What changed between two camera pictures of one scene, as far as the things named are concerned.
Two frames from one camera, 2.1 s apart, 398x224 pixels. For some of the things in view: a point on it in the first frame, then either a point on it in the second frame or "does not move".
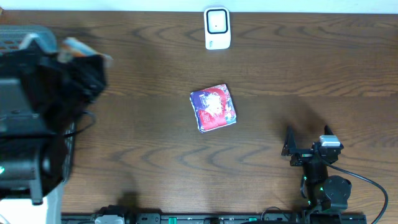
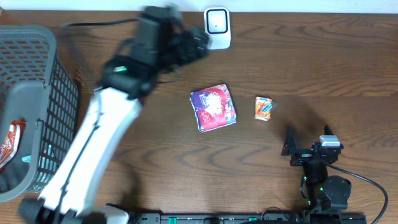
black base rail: x=213 y=218 does not move
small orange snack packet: x=76 y=48 → x=263 y=106
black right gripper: x=305 y=152 does not move
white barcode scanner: x=217 y=28 does not move
